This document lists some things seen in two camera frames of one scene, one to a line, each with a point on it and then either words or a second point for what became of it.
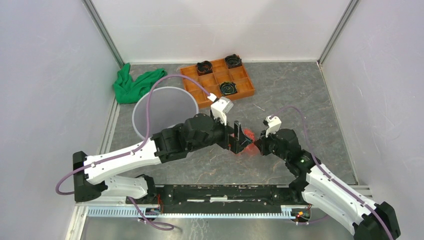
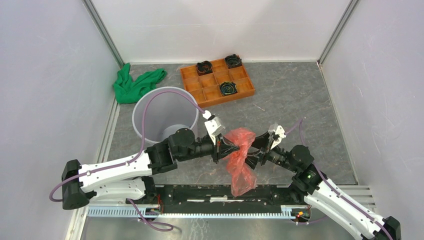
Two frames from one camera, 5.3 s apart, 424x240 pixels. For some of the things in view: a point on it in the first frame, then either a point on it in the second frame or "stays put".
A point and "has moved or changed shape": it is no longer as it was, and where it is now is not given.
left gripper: (230, 142) -> (223, 147)
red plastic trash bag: (251, 149) has moved or changed shape
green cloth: (128, 91) stays put
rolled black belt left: (204, 67) stays put
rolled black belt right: (233, 61) stays put
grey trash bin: (168, 106) stays put
